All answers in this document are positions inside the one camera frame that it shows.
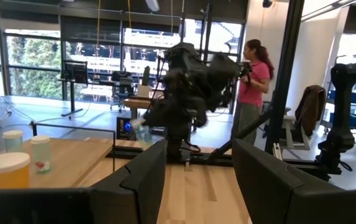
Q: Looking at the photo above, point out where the white chair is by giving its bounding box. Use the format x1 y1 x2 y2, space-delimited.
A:
279 107 311 152

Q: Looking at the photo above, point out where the white strut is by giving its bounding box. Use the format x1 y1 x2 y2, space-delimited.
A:
272 142 286 161

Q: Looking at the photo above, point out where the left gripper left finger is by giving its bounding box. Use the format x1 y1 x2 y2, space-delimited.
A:
90 139 169 224

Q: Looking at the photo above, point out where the person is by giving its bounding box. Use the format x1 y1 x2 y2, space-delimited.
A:
230 39 275 146

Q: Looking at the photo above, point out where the wooden desk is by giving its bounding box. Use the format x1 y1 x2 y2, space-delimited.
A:
123 96 166 121

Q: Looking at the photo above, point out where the black aluminium table frame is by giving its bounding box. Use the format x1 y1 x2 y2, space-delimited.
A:
108 144 344 183

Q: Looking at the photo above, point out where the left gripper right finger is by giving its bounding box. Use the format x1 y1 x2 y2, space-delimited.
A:
232 138 356 224

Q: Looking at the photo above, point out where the black rig post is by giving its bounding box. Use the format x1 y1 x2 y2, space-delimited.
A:
210 0 306 164

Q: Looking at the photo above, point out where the dark bottle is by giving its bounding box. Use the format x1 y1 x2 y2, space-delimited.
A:
142 65 151 86

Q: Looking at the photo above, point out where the brown jacket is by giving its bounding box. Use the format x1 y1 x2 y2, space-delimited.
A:
294 84 327 138

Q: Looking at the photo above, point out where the monitor on floor stand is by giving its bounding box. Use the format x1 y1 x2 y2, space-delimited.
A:
61 60 89 118

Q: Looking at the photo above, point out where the white box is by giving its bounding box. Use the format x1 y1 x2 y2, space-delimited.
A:
136 85 151 98

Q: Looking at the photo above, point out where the wide orange medicine bottle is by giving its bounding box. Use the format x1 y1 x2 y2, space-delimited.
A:
0 151 31 190

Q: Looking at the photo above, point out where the black office chair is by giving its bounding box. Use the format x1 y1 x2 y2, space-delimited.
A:
109 70 135 113

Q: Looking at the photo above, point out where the black computer tower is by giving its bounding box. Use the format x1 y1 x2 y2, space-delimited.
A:
116 116 137 141

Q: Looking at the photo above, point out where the wooden shelf with black frame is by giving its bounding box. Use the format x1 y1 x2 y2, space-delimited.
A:
0 121 117 190

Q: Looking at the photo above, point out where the white bottle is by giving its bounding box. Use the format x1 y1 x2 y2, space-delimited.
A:
2 129 24 153
30 135 52 174

